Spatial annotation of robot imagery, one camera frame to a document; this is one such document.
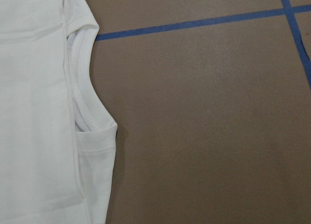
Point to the white long-sleeve printed shirt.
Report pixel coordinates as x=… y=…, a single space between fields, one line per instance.
x=57 y=140

